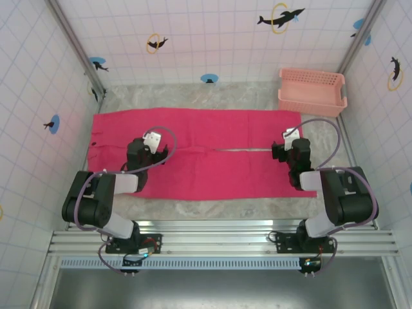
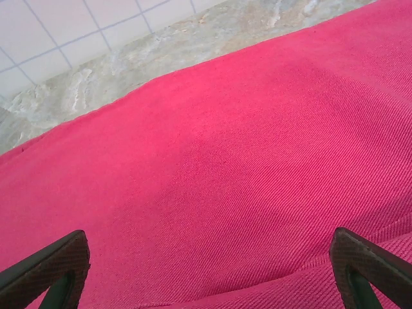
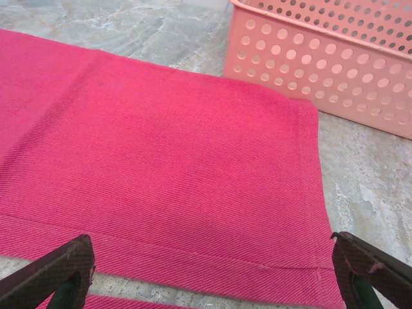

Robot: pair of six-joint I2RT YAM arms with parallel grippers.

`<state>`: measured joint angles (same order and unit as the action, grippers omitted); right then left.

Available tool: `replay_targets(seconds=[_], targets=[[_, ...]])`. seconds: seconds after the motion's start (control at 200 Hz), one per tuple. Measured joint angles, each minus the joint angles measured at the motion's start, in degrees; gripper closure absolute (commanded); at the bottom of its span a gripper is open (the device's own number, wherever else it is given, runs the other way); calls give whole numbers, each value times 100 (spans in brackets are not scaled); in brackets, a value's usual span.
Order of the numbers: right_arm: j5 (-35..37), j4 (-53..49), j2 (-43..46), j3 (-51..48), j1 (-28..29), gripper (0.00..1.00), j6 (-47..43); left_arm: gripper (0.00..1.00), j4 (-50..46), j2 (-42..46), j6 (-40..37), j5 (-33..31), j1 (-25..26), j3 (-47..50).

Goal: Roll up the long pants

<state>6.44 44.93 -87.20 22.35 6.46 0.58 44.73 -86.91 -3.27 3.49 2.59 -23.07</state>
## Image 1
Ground pink long pants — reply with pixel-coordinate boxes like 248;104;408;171
87;108;318;201

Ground pink plastic basket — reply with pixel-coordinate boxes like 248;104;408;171
277;67;348;118

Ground faded ring dolphin sticker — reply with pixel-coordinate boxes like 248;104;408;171
87;80;99;104

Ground aluminium corner post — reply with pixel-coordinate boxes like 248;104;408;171
46;0;108;99
335;0;388;75

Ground dolphin yellow ring sticker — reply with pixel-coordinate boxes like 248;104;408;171
146;33;169;55

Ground aluminium mounting rail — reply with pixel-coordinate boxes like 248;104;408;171
48;220;402;258

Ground slotted grey cable duct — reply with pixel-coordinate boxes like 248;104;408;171
59;257;395;270

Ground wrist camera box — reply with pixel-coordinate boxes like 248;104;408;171
281;127;301;151
143;130;162;155

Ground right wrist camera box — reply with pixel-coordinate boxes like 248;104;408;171
281;127;301;151

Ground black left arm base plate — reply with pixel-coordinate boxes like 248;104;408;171
104;233;164;255

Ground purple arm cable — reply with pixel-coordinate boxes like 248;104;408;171
285;118;380;277
73;126;177;276

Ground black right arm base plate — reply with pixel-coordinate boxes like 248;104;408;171
274;232;336;255

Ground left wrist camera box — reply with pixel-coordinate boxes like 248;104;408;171
143;130;162;155

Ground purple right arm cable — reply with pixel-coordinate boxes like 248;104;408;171
285;118;380;277

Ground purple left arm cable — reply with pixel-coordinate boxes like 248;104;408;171
73;126;177;276

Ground blue circle small dolphin sticker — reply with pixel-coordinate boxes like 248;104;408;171
42;114;61;135

